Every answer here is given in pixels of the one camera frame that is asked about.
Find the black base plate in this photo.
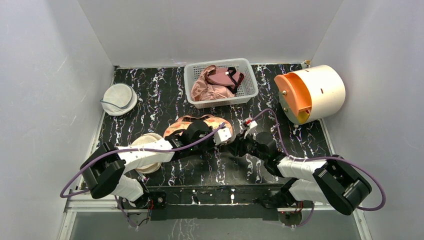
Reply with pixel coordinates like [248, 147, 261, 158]
[151, 184, 295, 221]

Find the pink bra black trim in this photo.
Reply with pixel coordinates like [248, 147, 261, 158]
[206, 67, 245, 94]

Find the white plastic basket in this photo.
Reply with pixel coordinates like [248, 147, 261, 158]
[183, 58, 259, 109]

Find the round white mesh laundry bag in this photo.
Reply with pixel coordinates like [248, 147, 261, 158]
[100, 83, 138, 117]

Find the pink satin garment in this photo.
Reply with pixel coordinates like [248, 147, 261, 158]
[190, 65, 235, 102]

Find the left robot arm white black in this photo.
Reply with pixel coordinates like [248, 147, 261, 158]
[80, 120, 232, 208]

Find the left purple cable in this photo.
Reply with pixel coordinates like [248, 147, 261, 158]
[59, 122, 227, 229]

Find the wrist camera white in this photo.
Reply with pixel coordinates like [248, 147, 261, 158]
[213, 127, 233, 146]
[243, 118, 258, 139]

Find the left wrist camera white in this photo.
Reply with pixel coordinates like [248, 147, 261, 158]
[213, 127, 233, 146]

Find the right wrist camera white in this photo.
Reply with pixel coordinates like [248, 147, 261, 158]
[243, 118, 258, 139]

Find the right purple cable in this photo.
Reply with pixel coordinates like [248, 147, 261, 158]
[243, 108, 387, 229]

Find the purple cable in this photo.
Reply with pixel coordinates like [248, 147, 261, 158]
[243, 108, 387, 229]
[59, 122, 227, 229]

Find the aluminium frame rail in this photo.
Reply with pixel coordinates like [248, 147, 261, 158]
[56, 109, 372, 240]

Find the peach patterned mesh laundry bag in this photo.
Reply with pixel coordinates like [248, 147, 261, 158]
[162, 114, 234, 138]

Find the white orange toy washing drum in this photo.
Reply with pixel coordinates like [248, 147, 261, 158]
[274, 65, 346, 125]

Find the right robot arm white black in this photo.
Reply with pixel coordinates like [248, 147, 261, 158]
[226, 132, 372, 216]

